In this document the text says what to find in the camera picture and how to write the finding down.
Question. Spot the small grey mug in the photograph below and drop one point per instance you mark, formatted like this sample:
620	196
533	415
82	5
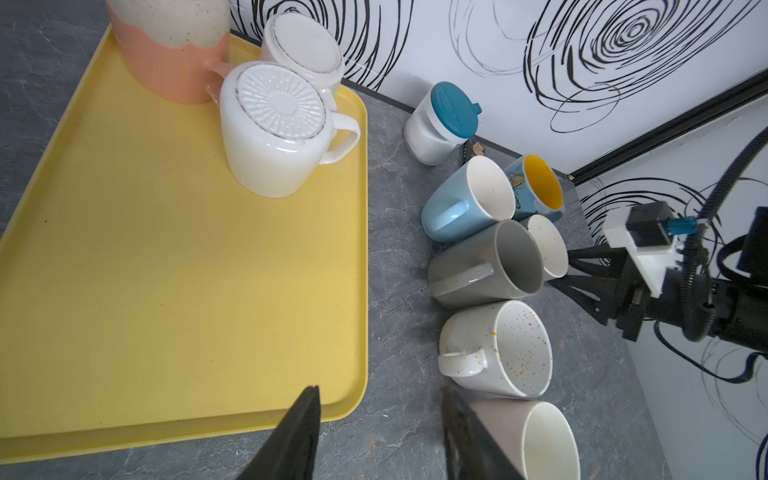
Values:
550	244

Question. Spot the blue butterfly mug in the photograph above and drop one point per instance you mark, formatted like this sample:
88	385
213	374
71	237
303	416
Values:
536	188

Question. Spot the small dark snack packet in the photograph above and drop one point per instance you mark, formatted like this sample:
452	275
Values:
470	149

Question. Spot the beige mug back left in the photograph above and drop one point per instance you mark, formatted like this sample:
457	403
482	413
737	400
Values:
167	45

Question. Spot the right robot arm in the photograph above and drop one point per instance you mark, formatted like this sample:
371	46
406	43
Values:
718	308

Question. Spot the beige speckled mug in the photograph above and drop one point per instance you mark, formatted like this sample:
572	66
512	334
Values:
501	348

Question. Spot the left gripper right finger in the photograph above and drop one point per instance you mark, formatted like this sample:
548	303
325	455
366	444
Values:
470	450

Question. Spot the grey tall mug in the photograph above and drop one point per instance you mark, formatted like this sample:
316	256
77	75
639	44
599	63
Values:
502	262

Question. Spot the teal lidded white mug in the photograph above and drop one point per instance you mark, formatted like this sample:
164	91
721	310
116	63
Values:
443	121

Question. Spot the cream mug with handle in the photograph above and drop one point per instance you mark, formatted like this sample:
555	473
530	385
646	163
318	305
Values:
277	129

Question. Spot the yellow plastic tray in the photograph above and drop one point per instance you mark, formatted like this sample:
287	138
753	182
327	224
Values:
147	297

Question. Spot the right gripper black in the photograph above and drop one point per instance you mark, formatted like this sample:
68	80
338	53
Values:
617	291

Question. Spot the pink mug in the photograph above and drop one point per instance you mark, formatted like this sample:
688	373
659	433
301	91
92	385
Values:
534	435

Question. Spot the light blue mug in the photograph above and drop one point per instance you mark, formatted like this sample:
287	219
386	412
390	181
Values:
473	198

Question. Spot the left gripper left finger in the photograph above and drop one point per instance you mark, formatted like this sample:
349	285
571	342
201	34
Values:
290	450

